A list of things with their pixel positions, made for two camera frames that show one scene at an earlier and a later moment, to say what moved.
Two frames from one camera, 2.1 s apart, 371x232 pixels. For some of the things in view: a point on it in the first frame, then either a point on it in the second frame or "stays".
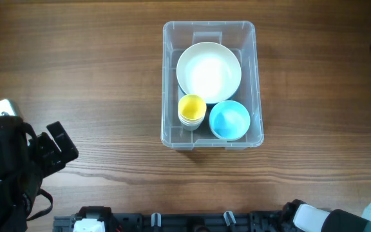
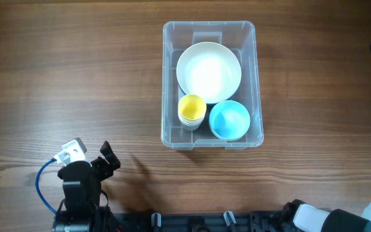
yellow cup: (192, 107) stays
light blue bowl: (229, 120) stays
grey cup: (191, 125) stays
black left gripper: (44, 149) → (101, 165)
